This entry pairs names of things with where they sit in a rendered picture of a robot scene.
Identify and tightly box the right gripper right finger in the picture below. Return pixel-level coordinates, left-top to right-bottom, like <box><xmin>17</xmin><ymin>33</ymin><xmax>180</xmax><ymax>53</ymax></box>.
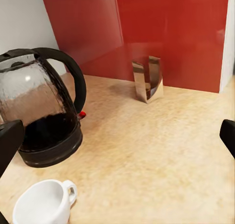
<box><xmin>219</xmin><ymin>119</ymin><xmax>235</xmax><ymax>159</ymax></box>

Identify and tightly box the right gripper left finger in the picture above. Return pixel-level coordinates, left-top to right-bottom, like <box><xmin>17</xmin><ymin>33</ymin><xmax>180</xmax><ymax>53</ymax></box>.
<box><xmin>0</xmin><ymin>119</ymin><xmax>25</xmax><ymax>178</ymax></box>

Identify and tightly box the electric kettle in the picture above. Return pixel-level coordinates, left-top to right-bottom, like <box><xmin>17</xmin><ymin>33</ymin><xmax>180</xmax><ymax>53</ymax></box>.
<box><xmin>0</xmin><ymin>47</ymin><xmax>86</xmax><ymax>168</ymax></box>

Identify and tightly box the coffee cup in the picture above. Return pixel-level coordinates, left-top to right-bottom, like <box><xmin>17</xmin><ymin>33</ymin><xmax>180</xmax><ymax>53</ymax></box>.
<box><xmin>12</xmin><ymin>179</ymin><xmax>78</xmax><ymax>224</ymax></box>

